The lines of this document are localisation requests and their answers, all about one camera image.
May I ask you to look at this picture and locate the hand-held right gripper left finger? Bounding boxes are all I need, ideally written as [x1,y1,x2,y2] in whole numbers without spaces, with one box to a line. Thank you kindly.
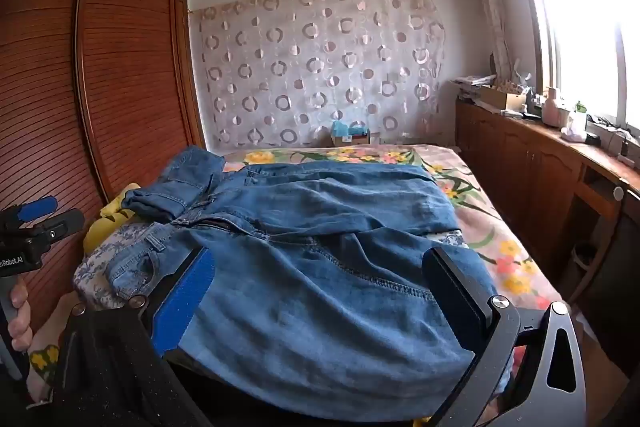
[47,246,217,427]

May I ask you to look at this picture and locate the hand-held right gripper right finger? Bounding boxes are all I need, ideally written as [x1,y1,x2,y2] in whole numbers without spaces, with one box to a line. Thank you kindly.
[421,247,587,427]

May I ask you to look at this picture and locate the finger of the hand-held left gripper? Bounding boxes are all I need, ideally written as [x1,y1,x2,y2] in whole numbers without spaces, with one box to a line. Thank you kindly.
[0,198,59,228]
[30,208,86,240]

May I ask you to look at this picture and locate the blue denim pants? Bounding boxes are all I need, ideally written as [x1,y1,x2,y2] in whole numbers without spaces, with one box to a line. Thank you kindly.
[121,146,227,224]
[102,159,501,423]

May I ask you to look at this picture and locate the folded blue denim pants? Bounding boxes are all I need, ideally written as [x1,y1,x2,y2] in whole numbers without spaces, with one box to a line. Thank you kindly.
[121,146,227,224]

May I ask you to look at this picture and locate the person's left hand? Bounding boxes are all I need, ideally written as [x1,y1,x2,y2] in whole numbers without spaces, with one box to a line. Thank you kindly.
[7,281,34,351]

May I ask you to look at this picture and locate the yellow plush pillow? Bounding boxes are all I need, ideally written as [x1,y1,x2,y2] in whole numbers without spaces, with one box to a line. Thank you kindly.
[82,196,133,255]

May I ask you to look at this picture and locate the blue floral white quilt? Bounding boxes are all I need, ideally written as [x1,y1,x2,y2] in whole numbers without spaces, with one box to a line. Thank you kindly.
[72,224,473,313]

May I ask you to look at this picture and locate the pink floral blanket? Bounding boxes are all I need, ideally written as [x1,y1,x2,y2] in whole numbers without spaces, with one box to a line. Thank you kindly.
[25,144,566,408]

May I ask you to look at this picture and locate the wooden side cabinet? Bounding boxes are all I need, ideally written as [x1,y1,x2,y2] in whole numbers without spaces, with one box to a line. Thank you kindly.
[452,79,640,378]

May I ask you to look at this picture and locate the wooden slatted wardrobe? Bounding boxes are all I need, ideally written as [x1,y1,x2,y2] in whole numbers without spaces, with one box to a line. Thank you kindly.
[0,0,206,333]

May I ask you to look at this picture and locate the cardboard box with blue packs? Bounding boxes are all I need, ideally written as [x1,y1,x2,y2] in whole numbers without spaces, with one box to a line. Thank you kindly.
[330,119,372,146]

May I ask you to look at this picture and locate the white plastic bag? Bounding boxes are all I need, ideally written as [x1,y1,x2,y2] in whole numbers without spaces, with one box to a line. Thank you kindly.
[560,109,587,142]

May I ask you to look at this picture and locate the pink bottle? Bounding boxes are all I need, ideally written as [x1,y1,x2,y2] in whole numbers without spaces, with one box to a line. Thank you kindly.
[542,87,563,128]

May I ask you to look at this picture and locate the stack of papers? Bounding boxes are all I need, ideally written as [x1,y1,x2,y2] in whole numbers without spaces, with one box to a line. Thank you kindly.
[450,74,496,100]

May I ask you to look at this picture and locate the circle-patterned sheer curtain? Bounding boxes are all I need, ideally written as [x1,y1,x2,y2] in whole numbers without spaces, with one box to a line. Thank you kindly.
[189,0,447,148]

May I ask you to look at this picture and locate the window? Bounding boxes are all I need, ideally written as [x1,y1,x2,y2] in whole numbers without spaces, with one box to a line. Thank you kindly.
[505,0,640,132]

